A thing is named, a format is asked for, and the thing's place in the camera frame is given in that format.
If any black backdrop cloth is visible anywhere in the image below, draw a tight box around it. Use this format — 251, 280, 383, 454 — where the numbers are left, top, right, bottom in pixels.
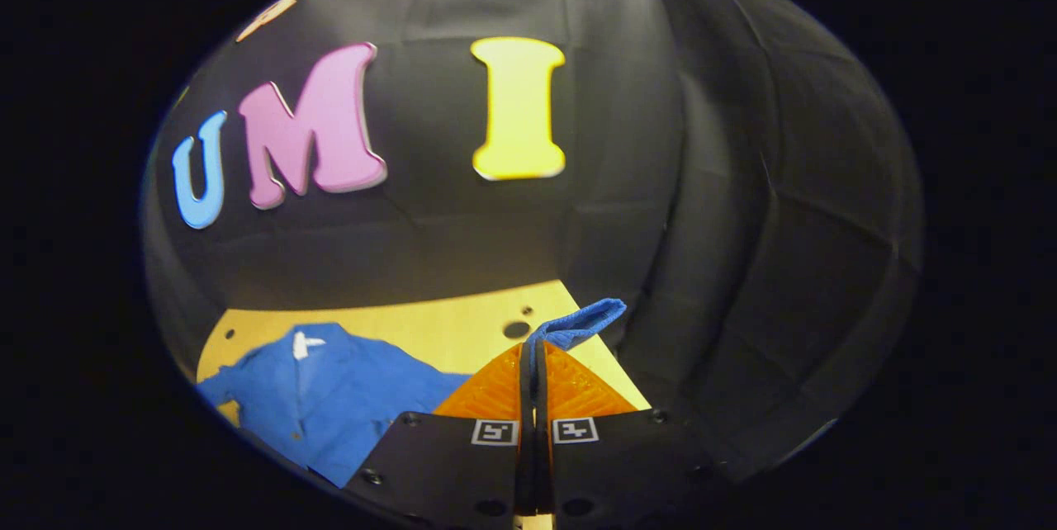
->
140, 0, 924, 483

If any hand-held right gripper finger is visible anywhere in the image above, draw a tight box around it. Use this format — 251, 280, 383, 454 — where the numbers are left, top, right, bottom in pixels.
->
343, 342, 536, 530
535, 338, 729, 528

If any blue jacket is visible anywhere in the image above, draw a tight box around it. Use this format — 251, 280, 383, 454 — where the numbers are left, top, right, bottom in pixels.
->
197, 297, 628, 488

